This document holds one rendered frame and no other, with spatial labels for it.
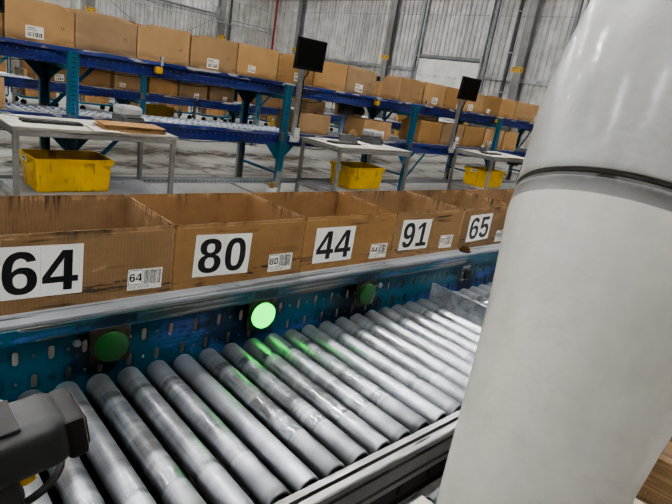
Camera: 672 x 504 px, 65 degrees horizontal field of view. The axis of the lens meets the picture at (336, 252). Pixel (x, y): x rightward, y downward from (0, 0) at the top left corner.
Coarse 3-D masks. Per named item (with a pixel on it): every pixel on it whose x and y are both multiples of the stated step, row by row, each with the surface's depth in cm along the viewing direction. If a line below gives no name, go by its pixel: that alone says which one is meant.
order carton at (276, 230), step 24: (168, 216) 151; (192, 216) 156; (216, 216) 162; (240, 216) 167; (264, 216) 162; (288, 216) 153; (192, 240) 125; (264, 240) 140; (288, 240) 146; (192, 264) 128; (264, 264) 143
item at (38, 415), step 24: (0, 408) 47; (24, 408) 47; (48, 408) 48; (72, 408) 49; (0, 432) 44; (24, 432) 45; (48, 432) 46; (72, 432) 47; (0, 456) 43; (24, 456) 45; (48, 456) 46; (72, 456) 48; (0, 480) 44; (24, 480) 48
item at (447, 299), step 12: (432, 288) 187; (444, 288) 183; (432, 300) 187; (444, 300) 183; (456, 300) 180; (468, 300) 176; (456, 312) 180; (468, 312) 177; (480, 312) 173; (480, 324) 174
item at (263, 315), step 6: (258, 306) 137; (264, 306) 137; (270, 306) 139; (258, 312) 136; (264, 312) 138; (270, 312) 139; (252, 318) 137; (258, 318) 137; (264, 318) 138; (270, 318) 140; (258, 324) 138; (264, 324) 139
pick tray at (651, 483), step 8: (664, 448) 118; (664, 456) 115; (656, 464) 98; (664, 464) 97; (656, 472) 98; (664, 472) 97; (648, 480) 99; (656, 480) 98; (664, 480) 98; (648, 488) 100; (656, 488) 99; (664, 488) 98; (640, 496) 101; (648, 496) 100; (656, 496) 99; (664, 496) 98
